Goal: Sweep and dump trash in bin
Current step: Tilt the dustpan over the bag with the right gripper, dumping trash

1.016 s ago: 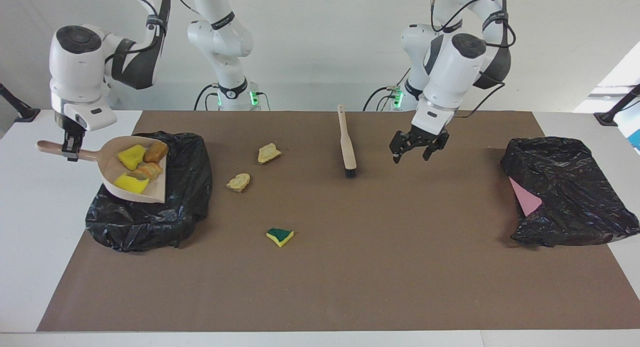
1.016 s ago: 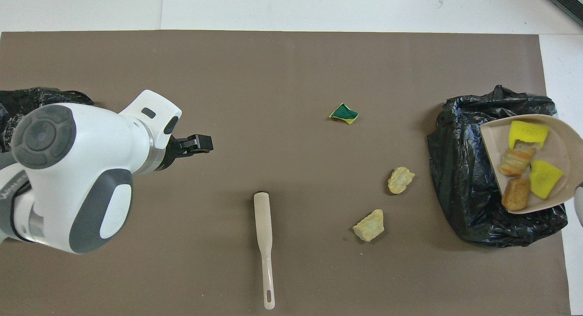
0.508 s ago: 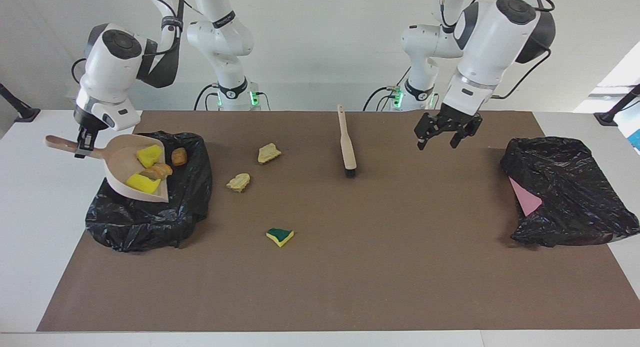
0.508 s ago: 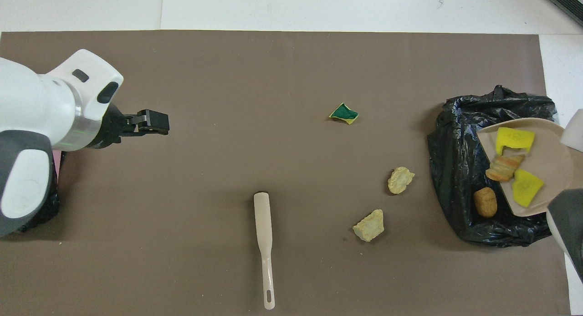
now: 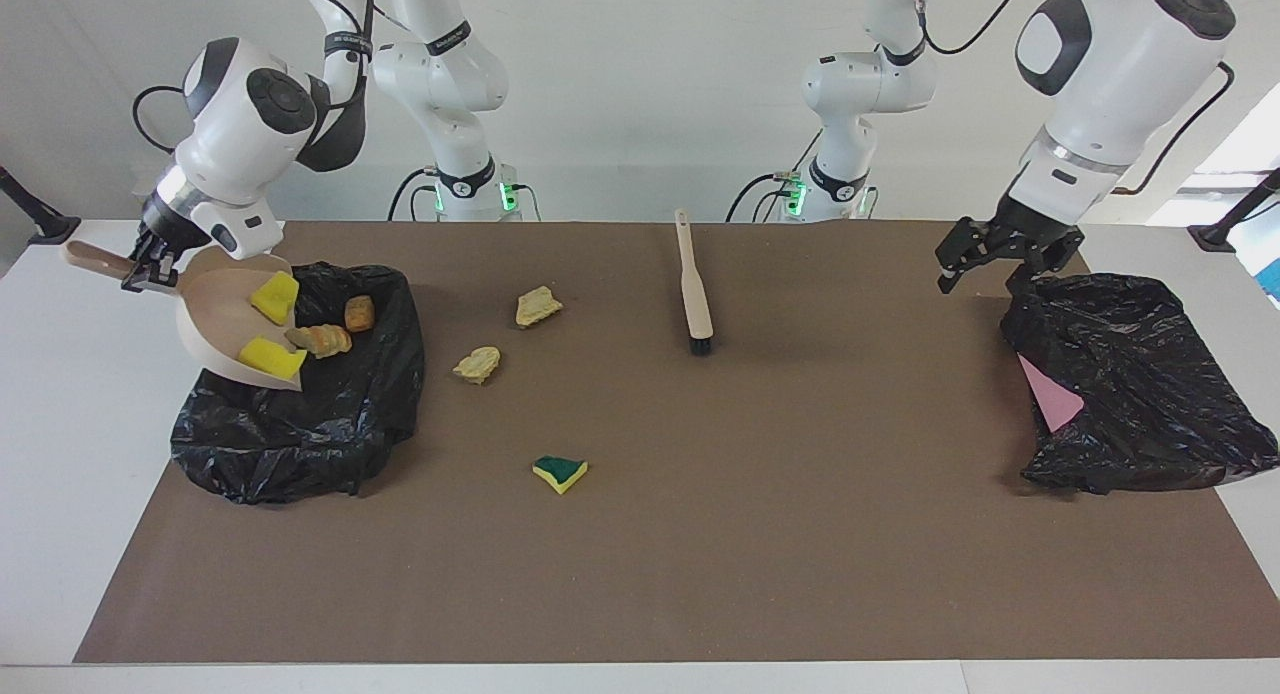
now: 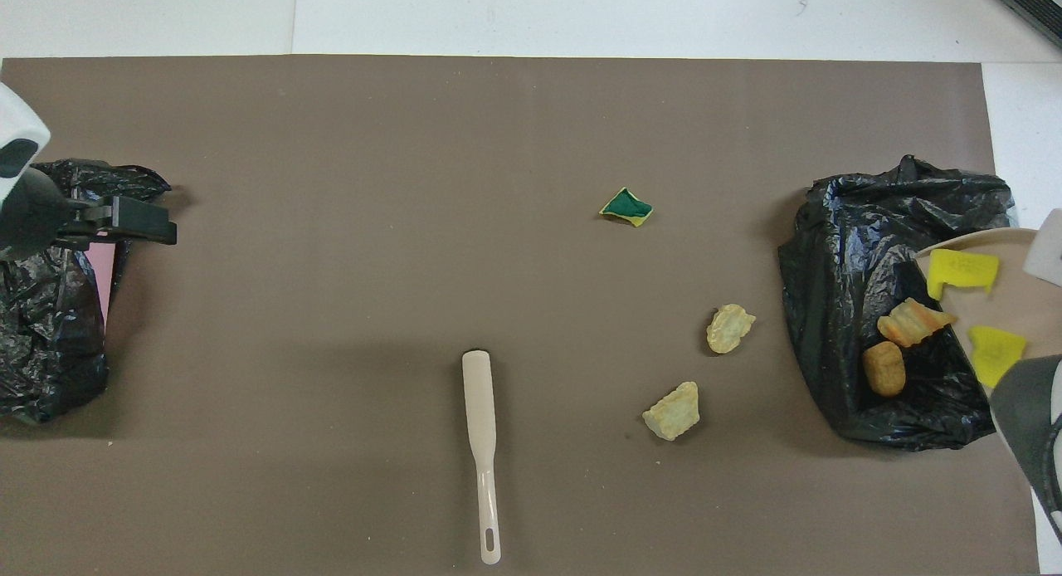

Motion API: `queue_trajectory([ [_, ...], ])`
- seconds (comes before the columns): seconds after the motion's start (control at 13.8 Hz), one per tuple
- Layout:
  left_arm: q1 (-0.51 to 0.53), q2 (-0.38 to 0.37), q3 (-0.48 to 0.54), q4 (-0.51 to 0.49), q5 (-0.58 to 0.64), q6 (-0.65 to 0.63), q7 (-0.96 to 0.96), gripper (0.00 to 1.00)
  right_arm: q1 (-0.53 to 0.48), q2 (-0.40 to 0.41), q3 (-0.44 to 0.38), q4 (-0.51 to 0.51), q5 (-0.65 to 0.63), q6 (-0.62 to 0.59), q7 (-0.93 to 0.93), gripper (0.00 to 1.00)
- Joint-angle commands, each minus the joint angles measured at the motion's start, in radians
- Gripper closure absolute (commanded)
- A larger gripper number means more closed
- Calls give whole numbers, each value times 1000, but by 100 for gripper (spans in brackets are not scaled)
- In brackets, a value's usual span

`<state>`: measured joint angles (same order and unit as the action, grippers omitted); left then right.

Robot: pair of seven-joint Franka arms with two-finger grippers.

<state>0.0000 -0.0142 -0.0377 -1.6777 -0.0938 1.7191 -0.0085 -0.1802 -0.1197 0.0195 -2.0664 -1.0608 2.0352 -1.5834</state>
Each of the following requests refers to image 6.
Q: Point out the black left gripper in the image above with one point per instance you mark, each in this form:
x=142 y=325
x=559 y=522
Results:
x=29 y=219

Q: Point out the beige hand brush black bristles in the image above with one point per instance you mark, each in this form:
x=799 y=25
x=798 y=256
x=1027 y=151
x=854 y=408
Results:
x=479 y=410

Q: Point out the green and yellow sponge piece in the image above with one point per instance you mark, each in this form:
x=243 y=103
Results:
x=626 y=207

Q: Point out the blocky tan food piece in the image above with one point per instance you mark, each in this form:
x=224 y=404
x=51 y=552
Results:
x=672 y=412

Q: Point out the oval ridged tan food piece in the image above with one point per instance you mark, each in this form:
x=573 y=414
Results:
x=730 y=329

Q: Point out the brown bread nugget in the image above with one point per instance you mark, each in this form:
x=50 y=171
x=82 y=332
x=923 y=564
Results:
x=884 y=368

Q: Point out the orange striped bread piece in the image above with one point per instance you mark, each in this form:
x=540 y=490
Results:
x=913 y=323

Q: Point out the notched yellow sponge piece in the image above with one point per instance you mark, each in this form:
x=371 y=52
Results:
x=962 y=270

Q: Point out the irregular yellow sponge piece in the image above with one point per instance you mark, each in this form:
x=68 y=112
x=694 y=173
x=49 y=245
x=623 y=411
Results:
x=996 y=356

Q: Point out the beige plastic dustpan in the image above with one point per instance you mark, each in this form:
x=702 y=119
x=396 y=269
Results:
x=1020 y=310

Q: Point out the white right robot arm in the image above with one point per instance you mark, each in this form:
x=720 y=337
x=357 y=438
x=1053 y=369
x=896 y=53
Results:
x=1037 y=427

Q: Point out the pink bin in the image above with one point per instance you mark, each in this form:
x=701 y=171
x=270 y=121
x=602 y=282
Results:
x=101 y=281

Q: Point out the black bag over pink bin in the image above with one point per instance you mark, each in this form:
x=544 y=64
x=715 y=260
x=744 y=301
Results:
x=50 y=352

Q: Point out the black trash bag bin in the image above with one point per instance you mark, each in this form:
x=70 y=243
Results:
x=838 y=310

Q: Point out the brown table mat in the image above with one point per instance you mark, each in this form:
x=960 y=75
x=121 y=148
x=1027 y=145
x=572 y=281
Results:
x=332 y=227

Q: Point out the dark ribbed panel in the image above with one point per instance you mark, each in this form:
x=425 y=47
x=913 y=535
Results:
x=1033 y=7

